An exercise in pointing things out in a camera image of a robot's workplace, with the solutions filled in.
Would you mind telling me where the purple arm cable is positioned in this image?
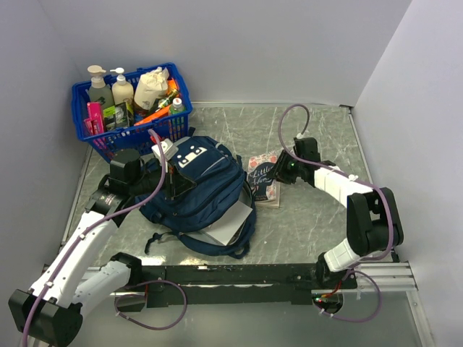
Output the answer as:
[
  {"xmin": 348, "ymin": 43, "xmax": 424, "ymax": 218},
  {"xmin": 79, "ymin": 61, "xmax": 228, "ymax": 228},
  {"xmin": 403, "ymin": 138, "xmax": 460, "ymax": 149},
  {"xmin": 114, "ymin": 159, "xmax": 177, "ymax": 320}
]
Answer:
[
  {"xmin": 20, "ymin": 129, "xmax": 189, "ymax": 347},
  {"xmin": 277, "ymin": 103, "xmax": 395, "ymax": 323}
]

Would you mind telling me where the green black box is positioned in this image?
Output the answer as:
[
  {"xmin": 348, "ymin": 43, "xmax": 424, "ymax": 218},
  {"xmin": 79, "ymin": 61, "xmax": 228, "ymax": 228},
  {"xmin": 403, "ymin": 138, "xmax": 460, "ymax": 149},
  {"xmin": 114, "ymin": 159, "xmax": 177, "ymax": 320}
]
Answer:
[{"xmin": 103, "ymin": 101, "xmax": 135, "ymax": 132}]

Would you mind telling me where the white paperback book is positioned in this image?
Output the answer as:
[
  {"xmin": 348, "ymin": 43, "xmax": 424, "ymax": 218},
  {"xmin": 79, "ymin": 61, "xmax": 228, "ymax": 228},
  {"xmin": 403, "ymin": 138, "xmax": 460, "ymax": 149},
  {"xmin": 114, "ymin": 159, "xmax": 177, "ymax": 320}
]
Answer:
[{"xmin": 202, "ymin": 201, "xmax": 252, "ymax": 246}]

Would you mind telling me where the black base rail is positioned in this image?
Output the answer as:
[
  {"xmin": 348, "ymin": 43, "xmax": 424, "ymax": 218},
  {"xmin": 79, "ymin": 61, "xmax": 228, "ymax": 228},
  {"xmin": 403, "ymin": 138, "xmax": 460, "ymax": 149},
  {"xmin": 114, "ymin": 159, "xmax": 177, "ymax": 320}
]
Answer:
[{"xmin": 108, "ymin": 262, "xmax": 359, "ymax": 313}]

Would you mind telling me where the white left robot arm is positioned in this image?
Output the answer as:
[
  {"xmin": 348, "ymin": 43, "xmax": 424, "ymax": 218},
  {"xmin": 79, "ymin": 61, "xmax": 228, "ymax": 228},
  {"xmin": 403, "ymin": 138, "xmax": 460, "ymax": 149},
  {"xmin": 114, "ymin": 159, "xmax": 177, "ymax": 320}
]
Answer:
[{"xmin": 8, "ymin": 143, "xmax": 178, "ymax": 346}]

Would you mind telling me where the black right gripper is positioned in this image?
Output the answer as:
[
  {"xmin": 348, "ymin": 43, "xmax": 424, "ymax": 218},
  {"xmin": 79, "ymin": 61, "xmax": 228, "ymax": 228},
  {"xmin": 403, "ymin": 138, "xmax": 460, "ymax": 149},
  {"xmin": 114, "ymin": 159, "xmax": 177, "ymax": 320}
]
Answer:
[{"xmin": 266, "ymin": 150, "xmax": 304, "ymax": 185}]

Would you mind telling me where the beige paper bag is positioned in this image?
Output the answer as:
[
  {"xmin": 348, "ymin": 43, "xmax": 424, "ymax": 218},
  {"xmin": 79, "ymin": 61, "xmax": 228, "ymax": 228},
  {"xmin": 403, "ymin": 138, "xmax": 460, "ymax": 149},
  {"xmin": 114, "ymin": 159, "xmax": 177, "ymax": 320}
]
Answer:
[{"xmin": 134, "ymin": 67, "xmax": 169, "ymax": 111}]

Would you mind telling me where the navy blue student backpack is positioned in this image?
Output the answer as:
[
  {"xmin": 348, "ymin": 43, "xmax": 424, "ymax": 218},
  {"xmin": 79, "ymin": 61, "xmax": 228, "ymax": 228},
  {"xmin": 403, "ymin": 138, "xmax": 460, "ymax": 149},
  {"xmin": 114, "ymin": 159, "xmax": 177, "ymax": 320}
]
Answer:
[{"xmin": 136, "ymin": 129, "xmax": 256, "ymax": 260}]

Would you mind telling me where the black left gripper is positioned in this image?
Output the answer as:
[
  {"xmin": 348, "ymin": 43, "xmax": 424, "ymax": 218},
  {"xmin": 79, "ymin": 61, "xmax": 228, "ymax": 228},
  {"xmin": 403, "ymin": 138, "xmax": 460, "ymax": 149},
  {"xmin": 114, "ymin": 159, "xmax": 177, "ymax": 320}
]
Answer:
[{"xmin": 129, "ymin": 156, "xmax": 197, "ymax": 200}]

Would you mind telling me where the blue plastic basket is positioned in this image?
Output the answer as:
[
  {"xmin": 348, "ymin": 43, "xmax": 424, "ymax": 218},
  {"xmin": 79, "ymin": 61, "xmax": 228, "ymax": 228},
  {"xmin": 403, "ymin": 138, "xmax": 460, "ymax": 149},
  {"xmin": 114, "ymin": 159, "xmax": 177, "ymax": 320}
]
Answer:
[{"xmin": 71, "ymin": 62, "xmax": 192, "ymax": 162}]

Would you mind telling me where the pink box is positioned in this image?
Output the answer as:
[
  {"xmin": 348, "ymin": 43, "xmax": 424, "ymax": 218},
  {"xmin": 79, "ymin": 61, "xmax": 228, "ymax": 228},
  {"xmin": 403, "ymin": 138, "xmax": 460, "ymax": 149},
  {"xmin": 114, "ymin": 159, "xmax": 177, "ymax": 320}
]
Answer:
[{"xmin": 84, "ymin": 102, "xmax": 105, "ymax": 136}]

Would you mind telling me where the cream pump bottle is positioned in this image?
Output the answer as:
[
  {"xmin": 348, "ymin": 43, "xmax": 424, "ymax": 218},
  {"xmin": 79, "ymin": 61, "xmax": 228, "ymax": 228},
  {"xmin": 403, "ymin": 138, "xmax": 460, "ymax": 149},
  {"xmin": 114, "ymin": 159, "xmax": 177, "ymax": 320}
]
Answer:
[{"xmin": 111, "ymin": 67, "xmax": 135, "ymax": 107}]

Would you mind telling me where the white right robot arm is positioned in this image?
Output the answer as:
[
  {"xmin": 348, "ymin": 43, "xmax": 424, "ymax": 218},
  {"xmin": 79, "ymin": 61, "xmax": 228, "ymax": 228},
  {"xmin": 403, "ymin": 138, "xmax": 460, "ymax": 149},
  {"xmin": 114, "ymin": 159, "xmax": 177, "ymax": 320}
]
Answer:
[{"xmin": 268, "ymin": 137, "xmax": 404, "ymax": 288}]

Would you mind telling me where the Little Women floral book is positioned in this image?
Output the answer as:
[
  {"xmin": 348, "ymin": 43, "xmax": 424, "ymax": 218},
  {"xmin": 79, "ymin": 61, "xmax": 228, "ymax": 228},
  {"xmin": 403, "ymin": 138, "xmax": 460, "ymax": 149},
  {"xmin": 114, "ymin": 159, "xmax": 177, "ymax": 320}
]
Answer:
[{"xmin": 247, "ymin": 151, "xmax": 280, "ymax": 208}]

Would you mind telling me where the green bottle white cap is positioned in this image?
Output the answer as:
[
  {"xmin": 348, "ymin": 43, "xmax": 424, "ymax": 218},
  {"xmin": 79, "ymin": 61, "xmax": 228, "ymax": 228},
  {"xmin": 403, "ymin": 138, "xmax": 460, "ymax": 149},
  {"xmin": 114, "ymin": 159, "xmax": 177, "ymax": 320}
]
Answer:
[{"xmin": 169, "ymin": 98, "xmax": 185, "ymax": 115}]

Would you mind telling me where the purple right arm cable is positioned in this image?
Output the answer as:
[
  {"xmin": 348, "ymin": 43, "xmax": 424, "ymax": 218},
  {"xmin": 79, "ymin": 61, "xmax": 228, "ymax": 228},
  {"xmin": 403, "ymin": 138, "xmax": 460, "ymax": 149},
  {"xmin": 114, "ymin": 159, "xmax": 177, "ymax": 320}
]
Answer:
[{"xmin": 277, "ymin": 103, "xmax": 395, "ymax": 323}]

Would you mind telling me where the grey-green pump bottle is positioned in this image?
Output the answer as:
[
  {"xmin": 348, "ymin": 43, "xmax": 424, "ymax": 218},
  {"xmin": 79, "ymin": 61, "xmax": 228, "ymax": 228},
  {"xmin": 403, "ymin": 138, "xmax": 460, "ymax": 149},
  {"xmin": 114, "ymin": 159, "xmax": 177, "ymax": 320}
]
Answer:
[{"xmin": 88, "ymin": 65, "xmax": 114, "ymax": 109}]

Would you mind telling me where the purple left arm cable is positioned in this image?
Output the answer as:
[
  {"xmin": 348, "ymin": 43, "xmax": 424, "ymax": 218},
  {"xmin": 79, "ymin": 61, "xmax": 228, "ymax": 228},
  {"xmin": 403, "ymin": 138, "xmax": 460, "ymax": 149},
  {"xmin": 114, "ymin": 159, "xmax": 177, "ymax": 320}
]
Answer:
[{"xmin": 20, "ymin": 129, "xmax": 189, "ymax": 347}]

